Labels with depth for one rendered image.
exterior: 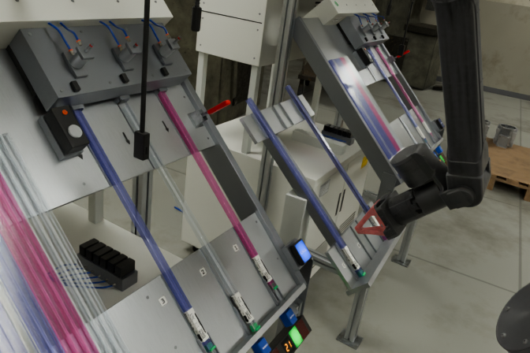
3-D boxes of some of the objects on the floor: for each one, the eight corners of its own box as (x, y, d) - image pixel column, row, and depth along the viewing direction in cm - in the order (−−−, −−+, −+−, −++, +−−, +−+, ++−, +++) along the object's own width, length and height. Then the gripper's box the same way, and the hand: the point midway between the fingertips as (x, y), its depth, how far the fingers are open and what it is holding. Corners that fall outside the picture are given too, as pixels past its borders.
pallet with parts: (454, 141, 473) (463, 112, 461) (539, 163, 444) (550, 133, 433) (438, 176, 381) (449, 140, 370) (544, 206, 352) (559, 169, 341)
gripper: (425, 226, 86) (356, 254, 95) (437, 206, 94) (373, 235, 103) (404, 193, 86) (338, 225, 95) (418, 176, 95) (356, 207, 103)
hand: (360, 228), depth 99 cm, fingers closed
